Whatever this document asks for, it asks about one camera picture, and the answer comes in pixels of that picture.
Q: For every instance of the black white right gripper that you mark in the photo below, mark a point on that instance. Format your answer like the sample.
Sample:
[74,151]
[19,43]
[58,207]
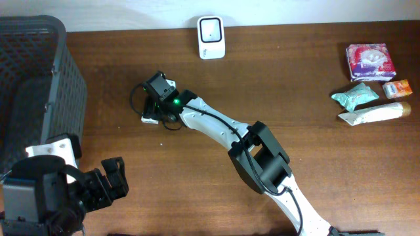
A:
[149,109]

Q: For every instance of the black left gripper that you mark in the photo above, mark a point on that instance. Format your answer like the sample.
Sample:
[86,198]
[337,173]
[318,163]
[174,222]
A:
[107,182]

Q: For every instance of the teal small tissue pack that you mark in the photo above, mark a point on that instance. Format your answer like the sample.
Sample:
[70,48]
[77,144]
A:
[149,121]

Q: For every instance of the green wipes pack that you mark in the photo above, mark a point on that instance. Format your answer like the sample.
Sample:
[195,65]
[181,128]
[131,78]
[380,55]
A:
[358,95]

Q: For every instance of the red purple tissue pack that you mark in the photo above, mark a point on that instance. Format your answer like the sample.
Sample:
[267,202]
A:
[370,62]

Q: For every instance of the white cream tube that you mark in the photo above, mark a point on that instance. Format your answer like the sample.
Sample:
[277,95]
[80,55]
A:
[377,113]

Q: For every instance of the orange small tissue pack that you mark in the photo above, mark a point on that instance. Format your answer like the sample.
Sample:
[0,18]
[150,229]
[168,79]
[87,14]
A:
[397,89]

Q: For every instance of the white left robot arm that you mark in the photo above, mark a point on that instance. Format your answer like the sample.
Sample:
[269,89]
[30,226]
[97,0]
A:
[46,193]

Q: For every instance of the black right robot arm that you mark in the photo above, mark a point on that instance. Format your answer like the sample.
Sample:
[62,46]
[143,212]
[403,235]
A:
[257,156]

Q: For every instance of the grey plastic basket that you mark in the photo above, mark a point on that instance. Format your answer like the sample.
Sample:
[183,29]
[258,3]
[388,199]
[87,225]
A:
[43,93]

